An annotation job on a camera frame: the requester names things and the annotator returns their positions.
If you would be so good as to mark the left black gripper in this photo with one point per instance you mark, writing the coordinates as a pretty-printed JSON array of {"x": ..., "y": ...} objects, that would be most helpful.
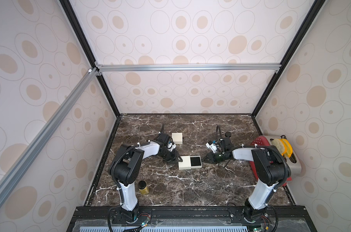
[{"x": 173, "y": 158}]

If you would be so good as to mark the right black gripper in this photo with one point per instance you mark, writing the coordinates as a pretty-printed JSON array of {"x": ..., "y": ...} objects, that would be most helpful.
[{"x": 213, "y": 156}]

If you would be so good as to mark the cream drawer jewelry box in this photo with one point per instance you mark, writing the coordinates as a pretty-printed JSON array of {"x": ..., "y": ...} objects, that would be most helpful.
[{"x": 177, "y": 138}]

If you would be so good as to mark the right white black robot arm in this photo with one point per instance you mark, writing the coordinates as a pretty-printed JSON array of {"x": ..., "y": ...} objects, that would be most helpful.
[{"x": 255, "y": 205}]

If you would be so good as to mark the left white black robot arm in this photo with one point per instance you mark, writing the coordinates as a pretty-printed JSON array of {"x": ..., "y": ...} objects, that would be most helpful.
[{"x": 126, "y": 164}]

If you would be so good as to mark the brown spice bottle black cap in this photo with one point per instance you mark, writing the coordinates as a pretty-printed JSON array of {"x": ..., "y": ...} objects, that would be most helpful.
[{"x": 228, "y": 134}]

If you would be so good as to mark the red perforated rack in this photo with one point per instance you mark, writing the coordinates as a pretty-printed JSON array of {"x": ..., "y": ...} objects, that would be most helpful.
[{"x": 268, "y": 167}]

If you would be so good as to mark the yellow jar black lid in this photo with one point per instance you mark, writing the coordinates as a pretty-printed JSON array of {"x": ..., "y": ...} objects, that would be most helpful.
[{"x": 143, "y": 187}]

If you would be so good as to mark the pale bread slice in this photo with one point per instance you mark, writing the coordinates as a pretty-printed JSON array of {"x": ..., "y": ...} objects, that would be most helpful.
[{"x": 278, "y": 143}]

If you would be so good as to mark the yellow bread slice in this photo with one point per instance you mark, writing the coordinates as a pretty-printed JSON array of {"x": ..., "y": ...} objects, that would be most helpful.
[{"x": 288, "y": 150}]

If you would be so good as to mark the silver toaster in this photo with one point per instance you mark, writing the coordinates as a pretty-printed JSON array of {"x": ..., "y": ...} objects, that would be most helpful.
[{"x": 292, "y": 162}]

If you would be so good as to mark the left diagonal aluminium bar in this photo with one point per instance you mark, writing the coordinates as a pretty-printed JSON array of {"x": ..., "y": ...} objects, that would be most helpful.
[{"x": 17, "y": 171}]

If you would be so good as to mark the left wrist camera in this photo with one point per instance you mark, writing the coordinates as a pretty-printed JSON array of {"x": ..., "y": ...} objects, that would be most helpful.
[{"x": 171, "y": 146}]

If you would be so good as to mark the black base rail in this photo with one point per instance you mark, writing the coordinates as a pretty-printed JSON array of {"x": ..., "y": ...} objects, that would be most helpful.
[{"x": 191, "y": 219}]

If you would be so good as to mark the horizontal aluminium frame bar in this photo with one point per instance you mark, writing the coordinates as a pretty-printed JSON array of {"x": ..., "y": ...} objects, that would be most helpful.
[{"x": 189, "y": 67}]

